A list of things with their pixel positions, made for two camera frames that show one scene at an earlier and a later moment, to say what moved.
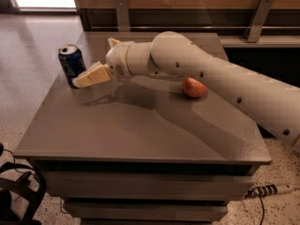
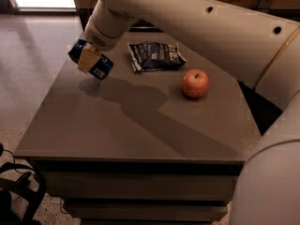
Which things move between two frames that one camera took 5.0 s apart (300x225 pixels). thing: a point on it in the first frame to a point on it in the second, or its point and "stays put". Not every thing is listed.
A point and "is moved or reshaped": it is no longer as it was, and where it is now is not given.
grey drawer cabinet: (127, 150) stays put
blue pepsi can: (72, 62) is moved or reshaped
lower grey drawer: (147, 211) stays put
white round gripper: (115, 61) to (100, 38)
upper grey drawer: (147, 185) stays put
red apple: (193, 88) stays put
